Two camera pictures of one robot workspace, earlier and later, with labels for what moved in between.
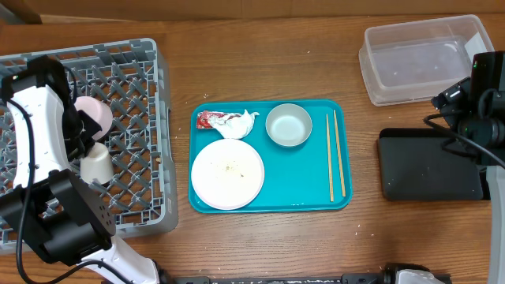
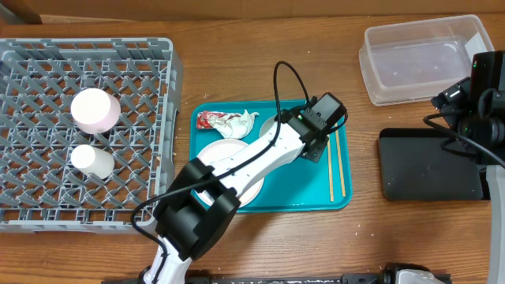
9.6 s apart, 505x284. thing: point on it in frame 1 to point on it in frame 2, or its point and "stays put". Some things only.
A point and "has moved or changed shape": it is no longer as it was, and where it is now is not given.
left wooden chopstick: x=330 y=160 stays put
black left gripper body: x=80 y=130 to x=319 y=156
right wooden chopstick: x=343 y=190 stays put
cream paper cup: x=97 y=167 has moved or changed shape
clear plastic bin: x=413 y=61 stays put
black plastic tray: x=414 y=166 stays put
